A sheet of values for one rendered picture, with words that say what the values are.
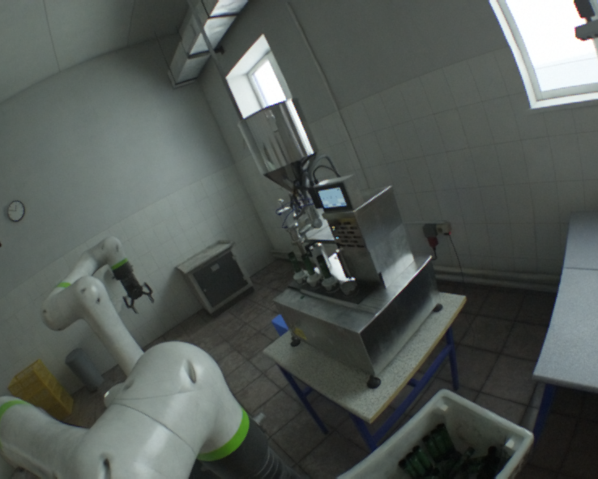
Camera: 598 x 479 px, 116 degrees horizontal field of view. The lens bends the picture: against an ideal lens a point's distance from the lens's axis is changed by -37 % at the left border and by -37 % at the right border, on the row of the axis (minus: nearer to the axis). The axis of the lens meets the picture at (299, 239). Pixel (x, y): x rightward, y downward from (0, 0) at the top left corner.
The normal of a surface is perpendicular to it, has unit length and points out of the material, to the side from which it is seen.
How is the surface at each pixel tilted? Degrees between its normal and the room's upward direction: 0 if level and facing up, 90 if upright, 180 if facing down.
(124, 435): 35
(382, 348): 90
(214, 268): 90
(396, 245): 90
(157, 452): 68
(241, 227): 90
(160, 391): 44
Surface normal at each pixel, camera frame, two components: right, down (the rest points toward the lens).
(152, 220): 0.55, 0.02
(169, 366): 0.21, -0.85
